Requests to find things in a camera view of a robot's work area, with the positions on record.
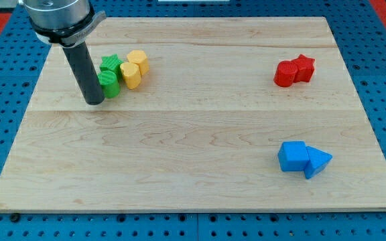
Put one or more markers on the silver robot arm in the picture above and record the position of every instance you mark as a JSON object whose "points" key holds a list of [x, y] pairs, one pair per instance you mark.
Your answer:
{"points": [[63, 22]]}

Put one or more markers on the wooden board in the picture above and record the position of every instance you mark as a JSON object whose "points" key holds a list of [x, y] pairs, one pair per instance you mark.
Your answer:
{"points": [[202, 131]]}

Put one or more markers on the yellow heart block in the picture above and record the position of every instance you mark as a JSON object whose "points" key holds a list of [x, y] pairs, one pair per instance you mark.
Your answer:
{"points": [[131, 74]]}

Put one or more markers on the yellow hexagon block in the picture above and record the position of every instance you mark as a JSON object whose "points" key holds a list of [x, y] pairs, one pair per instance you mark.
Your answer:
{"points": [[140, 58]]}

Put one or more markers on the green cylinder block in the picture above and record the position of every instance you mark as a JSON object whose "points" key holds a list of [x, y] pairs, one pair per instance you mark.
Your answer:
{"points": [[109, 83]]}

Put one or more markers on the green star block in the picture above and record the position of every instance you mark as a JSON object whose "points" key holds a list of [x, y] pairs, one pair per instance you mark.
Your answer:
{"points": [[111, 63]]}

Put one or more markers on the red cylinder block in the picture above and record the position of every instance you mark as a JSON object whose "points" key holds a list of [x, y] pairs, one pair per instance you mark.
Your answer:
{"points": [[285, 73]]}

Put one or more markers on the blue cube block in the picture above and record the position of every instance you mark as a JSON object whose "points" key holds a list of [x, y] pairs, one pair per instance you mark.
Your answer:
{"points": [[293, 156]]}

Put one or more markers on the red star block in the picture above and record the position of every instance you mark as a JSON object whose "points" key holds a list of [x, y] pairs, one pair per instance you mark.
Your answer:
{"points": [[305, 68]]}

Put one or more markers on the blue triangle block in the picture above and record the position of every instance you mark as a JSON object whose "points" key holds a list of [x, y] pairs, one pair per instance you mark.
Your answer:
{"points": [[317, 163]]}

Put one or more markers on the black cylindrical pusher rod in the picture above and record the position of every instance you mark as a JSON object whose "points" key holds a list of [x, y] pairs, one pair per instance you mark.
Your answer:
{"points": [[85, 74]]}

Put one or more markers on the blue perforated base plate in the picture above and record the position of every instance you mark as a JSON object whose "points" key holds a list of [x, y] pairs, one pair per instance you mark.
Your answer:
{"points": [[361, 37]]}

